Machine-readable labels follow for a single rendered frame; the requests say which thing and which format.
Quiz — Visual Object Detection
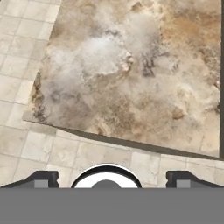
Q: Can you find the round white black-rimmed disc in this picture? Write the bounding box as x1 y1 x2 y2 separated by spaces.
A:
70 164 143 189

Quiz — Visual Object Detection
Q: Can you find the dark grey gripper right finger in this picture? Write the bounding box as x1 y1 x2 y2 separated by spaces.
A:
165 170 224 189

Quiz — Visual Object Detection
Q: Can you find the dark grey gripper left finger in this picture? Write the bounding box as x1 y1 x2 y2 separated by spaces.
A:
0 170 60 189

